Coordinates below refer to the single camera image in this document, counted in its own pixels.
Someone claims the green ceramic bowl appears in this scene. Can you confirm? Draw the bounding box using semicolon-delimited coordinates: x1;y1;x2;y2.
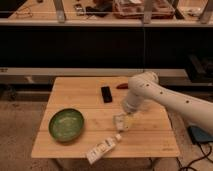
48;108;84;143

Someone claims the red object on table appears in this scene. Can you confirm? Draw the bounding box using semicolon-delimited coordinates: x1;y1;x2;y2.
116;83;128;89

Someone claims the black rectangular remote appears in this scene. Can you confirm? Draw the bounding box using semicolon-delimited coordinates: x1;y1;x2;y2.
101;86;112;103

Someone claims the wooden folding table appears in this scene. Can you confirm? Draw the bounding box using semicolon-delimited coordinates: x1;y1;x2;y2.
30;76;181;171

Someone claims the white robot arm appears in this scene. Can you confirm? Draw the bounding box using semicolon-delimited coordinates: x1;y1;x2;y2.
122;71;213;135

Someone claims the long wooden shelf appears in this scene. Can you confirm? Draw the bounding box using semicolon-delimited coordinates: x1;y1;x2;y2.
0;0;213;27

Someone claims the blue box on floor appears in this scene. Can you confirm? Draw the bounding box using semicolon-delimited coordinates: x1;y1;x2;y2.
187;125;213;144

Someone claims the brown tray on shelf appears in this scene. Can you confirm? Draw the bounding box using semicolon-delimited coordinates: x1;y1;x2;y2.
113;0;175;19

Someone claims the black cable on floor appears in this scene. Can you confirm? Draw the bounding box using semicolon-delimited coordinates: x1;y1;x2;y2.
175;143;213;171

